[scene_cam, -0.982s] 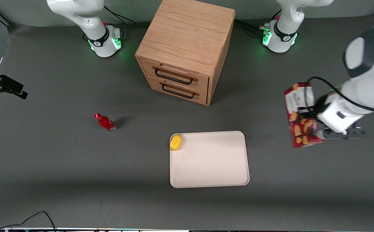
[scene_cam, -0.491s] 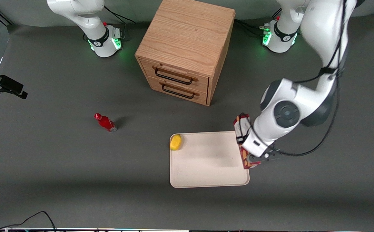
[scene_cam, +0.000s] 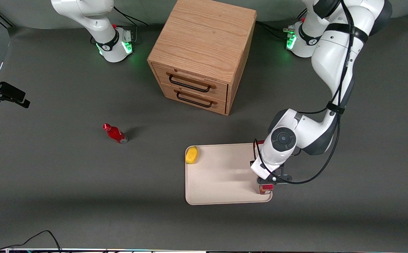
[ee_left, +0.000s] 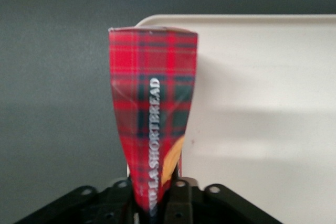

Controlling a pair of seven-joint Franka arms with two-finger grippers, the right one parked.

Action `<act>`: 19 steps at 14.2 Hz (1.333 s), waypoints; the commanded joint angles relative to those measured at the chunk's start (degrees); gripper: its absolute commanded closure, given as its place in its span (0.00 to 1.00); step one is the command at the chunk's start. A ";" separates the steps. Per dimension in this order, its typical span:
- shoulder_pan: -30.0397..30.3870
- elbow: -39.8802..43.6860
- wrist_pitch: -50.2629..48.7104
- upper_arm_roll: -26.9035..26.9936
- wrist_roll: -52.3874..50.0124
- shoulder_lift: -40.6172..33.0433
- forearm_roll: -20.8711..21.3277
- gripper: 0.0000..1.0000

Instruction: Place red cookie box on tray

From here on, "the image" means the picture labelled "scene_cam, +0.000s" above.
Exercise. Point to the wooden two-drawer cabinet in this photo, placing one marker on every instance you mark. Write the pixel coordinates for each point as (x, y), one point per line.
(204, 38)

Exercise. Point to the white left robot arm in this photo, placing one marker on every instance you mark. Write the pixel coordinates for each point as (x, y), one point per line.
(334, 59)

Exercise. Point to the yellow lemon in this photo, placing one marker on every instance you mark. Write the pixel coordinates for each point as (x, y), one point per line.
(191, 155)

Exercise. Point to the red plastic bottle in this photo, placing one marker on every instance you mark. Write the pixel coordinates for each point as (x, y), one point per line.
(116, 134)

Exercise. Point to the cream plastic tray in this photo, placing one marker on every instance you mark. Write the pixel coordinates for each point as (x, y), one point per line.
(221, 175)

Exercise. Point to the red cookie box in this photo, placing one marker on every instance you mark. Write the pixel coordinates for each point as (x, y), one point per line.
(266, 190)

